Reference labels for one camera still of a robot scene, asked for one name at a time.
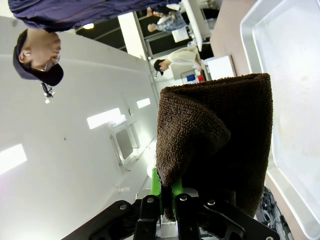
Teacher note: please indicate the dark blue jacket torso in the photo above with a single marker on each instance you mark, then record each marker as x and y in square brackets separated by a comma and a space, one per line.
[82, 11]

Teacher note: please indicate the white cabinet box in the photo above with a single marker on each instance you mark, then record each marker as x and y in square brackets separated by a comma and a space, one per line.
[221, 67]

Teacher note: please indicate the dark brown terry cloth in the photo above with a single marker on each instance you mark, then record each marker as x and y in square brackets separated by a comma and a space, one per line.
[212, 140]

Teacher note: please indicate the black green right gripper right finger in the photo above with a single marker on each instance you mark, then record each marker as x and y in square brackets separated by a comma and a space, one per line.
[190, 215]

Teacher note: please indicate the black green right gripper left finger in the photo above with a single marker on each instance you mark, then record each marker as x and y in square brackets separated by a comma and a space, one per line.
[148, 215]

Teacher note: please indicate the background person cream shirt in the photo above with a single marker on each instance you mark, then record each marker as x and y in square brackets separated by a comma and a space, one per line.
[182, 58]

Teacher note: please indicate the person's head with dark cap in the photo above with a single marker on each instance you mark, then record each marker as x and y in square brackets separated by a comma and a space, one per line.
[37, 60]

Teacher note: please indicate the rectangular ceiling light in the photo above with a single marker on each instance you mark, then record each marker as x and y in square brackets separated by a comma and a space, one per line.
[143, 103]
[103, 118]
[12, 158]

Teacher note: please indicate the small clamp mounted head camera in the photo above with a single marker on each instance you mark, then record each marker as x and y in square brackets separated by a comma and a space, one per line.
[47, 92]

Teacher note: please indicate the white plastic tray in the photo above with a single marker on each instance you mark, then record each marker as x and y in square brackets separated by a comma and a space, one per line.
[287, 87]

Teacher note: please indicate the blue container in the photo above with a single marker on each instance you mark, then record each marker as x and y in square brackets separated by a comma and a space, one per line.
[191, 77]

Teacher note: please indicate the red container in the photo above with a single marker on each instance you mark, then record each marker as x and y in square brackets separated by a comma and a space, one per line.
[201, 78]

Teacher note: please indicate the ceiling air vent panel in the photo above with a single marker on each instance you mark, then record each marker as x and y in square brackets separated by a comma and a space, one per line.
[125, 145]

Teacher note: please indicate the background person plaid shirt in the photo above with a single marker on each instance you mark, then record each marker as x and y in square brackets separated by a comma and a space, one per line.
[170, 22]

